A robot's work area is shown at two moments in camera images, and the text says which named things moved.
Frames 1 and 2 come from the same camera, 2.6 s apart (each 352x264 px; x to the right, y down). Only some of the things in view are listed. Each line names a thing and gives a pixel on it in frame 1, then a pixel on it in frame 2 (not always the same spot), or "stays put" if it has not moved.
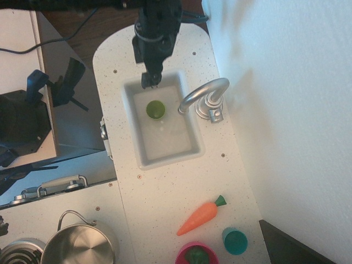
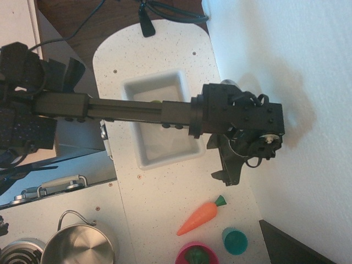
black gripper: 156,29 -> 232,163
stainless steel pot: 77,243 stays put
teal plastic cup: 235,241 stays put
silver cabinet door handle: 104,135 stays put
